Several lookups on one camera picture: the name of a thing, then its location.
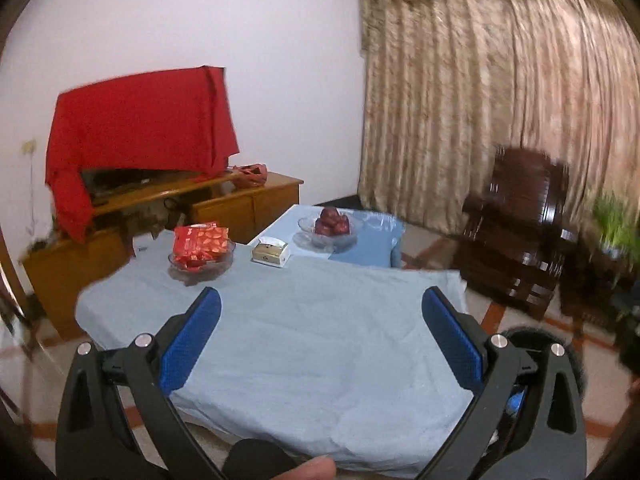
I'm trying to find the dark wooden armchair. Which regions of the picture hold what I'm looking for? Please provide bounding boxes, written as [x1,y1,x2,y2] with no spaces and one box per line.
[452,146,581,321]

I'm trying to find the grey-blue tablecloth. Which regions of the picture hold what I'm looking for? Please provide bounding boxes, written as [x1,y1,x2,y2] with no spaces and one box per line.
[75,242,476,478]

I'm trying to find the bin with black bag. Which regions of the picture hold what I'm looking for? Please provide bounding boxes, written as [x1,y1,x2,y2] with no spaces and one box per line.
[492,327,590,461]

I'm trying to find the glass snack bowl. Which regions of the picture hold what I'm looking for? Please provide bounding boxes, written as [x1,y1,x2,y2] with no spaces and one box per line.
[167,240,237,283]

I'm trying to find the red cloth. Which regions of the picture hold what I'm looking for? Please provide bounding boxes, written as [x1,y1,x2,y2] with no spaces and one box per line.
[45,65,240,245]

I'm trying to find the tissue box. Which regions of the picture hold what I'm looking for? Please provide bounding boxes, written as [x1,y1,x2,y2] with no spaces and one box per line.
[251,236,292,267]

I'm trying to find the pile of red apples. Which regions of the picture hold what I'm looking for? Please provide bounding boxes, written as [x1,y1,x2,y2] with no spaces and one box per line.
[313,206,352,237]

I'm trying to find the wooden cabinet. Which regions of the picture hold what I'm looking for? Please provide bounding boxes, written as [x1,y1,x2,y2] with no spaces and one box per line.
[20,170,305,341]

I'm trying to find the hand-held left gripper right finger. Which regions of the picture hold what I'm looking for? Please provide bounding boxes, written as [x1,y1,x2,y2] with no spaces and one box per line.
[415,286,588,480]

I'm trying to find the glass fruit bowl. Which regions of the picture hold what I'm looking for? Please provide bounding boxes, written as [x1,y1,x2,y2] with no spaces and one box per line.
[297,214,365,251]

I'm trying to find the black television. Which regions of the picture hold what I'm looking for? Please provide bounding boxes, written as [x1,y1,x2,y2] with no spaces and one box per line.
[81,167,201,206]

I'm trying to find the person's left hand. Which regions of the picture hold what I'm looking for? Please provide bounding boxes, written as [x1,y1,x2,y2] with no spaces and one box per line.
[280,455,337,480]

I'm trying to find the green potted plant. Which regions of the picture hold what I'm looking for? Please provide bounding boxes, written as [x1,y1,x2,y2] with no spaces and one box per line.
[592,192,640,261]

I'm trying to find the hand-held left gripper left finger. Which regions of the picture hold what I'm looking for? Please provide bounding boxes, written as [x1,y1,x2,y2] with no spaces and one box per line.
[55,286,223,480]

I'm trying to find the beige patterned curtain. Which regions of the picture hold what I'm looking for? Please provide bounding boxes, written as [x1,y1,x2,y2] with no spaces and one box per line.
[357,0,640,256]

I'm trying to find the red bag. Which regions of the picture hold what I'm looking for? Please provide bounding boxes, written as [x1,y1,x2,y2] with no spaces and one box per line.
[231,163,269,188]

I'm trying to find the light blue table cover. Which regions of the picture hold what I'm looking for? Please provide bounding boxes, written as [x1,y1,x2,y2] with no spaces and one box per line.
[255,204,407,268]

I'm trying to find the red snack packets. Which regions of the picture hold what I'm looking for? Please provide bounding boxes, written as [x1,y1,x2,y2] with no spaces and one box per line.
[172,221,230,268]

